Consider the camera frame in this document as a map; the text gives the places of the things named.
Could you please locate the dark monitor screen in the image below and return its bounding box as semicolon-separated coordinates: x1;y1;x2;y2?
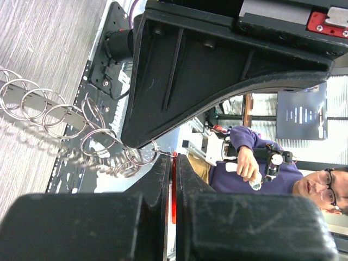
276;82;327;140

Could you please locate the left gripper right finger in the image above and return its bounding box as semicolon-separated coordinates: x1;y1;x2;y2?
175;155;338;260

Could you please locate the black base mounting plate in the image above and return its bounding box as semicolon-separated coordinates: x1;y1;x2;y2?
46;1;133;194

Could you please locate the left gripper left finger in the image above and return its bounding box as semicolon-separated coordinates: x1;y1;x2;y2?
1;156;172;260

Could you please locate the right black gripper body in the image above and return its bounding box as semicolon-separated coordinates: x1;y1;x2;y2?
145;1;347;57

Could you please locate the red tag key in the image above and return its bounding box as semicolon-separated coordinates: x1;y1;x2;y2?
171;151;178;224

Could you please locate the person in purple sweater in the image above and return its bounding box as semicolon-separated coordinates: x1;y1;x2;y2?
188;126;347;215

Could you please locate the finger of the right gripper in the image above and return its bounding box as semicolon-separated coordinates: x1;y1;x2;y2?
121;9;333;148

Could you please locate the large metal keyring strip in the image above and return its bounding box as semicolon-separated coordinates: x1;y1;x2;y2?
1;68;174;178

